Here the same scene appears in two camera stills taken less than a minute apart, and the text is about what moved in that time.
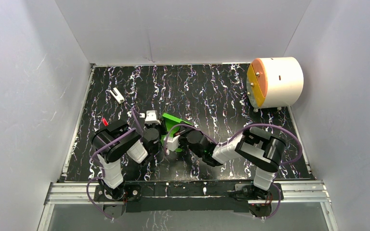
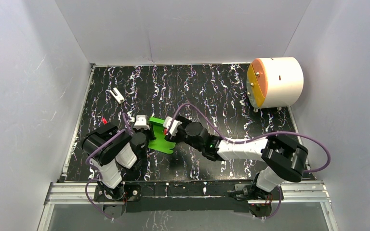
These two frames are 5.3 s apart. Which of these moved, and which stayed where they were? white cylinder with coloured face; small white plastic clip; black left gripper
Moved: black left gripper
Stayed: small white plastic clip; white cylinder with coloured face
